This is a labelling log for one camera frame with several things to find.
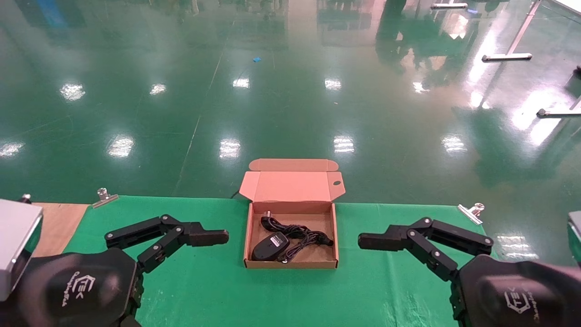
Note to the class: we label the white table leg frame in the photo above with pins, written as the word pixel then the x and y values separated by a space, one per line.
pixel 507 56

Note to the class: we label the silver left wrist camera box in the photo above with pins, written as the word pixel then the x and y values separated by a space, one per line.
pixel 16 240

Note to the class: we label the grey table leg foot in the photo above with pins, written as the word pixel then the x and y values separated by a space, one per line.
pixel 558 113

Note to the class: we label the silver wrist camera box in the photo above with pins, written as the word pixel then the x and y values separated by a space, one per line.
pixel 575 236
pixel 16 240

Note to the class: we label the open brown cardboard box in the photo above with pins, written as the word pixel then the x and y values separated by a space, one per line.
pixel 295 188

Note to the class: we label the white table foot bar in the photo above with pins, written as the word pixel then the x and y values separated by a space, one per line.
pixel 449 5

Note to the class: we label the silver metal table clamp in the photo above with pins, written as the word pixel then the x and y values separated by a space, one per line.
pixel 471 213
pixel 104 198

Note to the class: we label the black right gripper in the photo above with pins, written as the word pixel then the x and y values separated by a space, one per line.
pixel 513 295

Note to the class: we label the green table cloth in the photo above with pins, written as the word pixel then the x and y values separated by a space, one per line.
pixel 317 295

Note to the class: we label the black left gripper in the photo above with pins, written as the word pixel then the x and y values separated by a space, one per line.
pixel 77 290

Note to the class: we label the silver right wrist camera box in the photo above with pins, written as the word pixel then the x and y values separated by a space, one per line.
pixel 575 236

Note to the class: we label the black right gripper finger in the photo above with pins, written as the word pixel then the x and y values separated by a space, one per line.
pixel 379 239

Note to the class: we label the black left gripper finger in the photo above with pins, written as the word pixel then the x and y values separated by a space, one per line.
pixel 206 237

